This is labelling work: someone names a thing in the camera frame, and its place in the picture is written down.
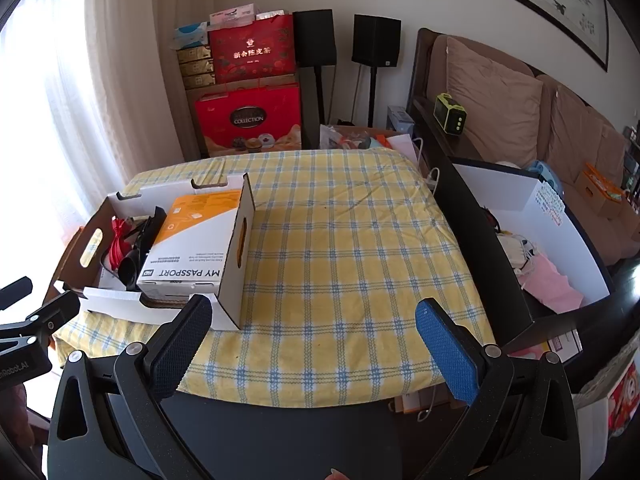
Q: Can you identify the blue tissue box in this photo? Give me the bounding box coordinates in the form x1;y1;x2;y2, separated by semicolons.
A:
173;22;209;51

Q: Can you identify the yellow plaid tablecloth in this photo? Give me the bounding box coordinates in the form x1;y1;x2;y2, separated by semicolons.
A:
55;147;497;408

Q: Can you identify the orange and white box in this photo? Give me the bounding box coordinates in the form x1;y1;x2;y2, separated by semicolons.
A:
136;190;243;301

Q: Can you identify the printed paper leaflet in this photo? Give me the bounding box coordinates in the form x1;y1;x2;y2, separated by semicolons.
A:
97;260;127;291

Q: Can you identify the red Chinese tea box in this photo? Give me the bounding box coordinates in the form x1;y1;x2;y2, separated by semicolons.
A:
207;14;296;86

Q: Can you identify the pink and white tissue box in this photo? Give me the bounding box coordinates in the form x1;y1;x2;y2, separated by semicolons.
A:
210;4;259;26

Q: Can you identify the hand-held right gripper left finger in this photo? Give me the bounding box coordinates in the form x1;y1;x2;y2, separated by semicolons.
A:
47;294;213;480

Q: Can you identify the white paper bag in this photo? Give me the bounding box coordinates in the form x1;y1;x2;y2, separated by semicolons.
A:
387;132;419;167

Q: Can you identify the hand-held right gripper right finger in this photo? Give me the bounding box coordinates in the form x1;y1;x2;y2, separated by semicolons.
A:
415;297;581;480

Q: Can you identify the white charger with cable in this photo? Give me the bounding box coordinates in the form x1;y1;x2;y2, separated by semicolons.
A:
412;135;443;192

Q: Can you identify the thick black speaker column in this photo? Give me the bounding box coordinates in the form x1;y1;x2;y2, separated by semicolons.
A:
299;65;324;150

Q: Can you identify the open cardboard box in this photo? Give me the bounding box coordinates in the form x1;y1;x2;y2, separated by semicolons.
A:
325;126;397;151

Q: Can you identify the white storage box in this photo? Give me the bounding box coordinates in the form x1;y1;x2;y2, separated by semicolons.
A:
452;157;614;314

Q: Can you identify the red printed bag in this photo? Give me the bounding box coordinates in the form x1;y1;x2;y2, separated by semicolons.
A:
607;360;640;437

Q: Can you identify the red gift box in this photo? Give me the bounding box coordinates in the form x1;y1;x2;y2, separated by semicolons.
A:
195;85;303;157

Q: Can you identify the thin speaker stand pole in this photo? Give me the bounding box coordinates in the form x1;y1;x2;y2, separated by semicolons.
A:
367;65;377;129

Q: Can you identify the black speaker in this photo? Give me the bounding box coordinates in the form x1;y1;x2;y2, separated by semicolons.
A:
352;14;402;67
292;9;336;67

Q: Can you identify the green clock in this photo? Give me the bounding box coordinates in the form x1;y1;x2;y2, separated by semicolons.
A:
433;92;469;137

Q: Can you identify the clear plastic bag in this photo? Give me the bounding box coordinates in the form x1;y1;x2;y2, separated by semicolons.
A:
319;124;352;150

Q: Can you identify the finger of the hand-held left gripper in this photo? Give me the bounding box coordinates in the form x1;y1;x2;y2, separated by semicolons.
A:
0;276;34;311
0;290;82;348

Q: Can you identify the orange cardboard box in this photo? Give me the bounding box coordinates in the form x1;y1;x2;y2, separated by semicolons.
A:
575;162;627;219

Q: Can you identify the white cardboard tray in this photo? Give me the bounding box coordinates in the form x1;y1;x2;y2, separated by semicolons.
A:
55;172;257;333

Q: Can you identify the brown sofa cushion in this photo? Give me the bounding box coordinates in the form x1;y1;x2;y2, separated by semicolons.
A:
537;77;627;197
445;36;545;168

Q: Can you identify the light blue object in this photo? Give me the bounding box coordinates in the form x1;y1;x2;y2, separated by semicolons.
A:
525;160;562;192

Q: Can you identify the labelled cardboard box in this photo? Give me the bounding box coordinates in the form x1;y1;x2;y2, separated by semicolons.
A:
547;330;584;367

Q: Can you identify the blue and white small box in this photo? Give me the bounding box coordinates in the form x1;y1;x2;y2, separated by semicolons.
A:
386;106;416;136

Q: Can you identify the red cable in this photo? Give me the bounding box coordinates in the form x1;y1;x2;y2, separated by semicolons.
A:
107;215;132;272

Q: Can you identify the pink cloth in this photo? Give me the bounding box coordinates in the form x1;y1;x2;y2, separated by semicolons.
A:
522;255;587;314

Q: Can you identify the white sheer curtain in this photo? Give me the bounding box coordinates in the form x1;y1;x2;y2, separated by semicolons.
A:
0;0;187;261

